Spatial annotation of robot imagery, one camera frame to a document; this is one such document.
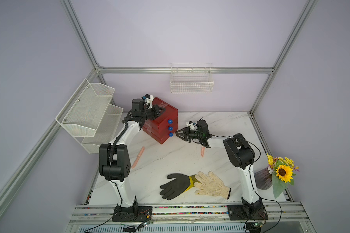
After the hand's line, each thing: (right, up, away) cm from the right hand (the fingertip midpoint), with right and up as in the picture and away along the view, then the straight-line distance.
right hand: (176, 135), depth 95 cm
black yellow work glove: (-1, -29, -15) cm, 33 cm away
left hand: (-7, +16, -7) cm, 18 cm away
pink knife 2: (+18, -11, +3) cm, 22 cm away
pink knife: (-25, -13, +3) cm, 28 cm away
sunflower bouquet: (+48, -14, -33) cm, 59 cm away
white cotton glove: (+21, -28, -13) cm, 38 cm away
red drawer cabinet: (-10, +5, -9) cm, 14 cm away
